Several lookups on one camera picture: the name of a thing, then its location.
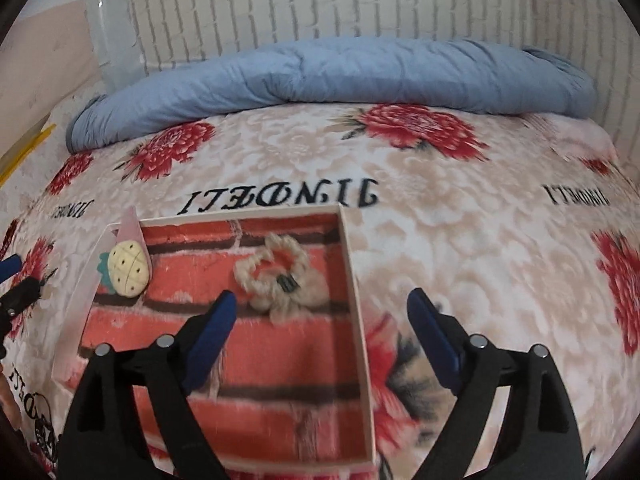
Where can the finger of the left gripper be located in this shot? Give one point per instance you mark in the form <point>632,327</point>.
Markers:
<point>21,296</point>
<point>9,267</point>

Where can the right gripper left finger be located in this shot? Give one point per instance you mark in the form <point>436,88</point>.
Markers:
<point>103,436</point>

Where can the yellow strip at bed edge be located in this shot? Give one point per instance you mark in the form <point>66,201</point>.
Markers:
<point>22,148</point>

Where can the yellow pineapple plush hair clip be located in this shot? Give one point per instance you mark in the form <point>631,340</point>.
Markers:
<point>125,271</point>

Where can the white tray with brick lining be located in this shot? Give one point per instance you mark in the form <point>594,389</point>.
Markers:
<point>288,397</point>

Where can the floral fleece bed blanket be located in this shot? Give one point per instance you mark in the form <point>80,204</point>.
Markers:
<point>521,227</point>

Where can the cream knitted scrunchie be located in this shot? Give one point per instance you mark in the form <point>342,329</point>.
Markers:
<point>280,280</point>

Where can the clear plastic bag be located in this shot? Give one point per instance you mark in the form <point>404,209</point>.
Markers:
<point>115,42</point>

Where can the blue rolled quilt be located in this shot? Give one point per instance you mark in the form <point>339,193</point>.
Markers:
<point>463,74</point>

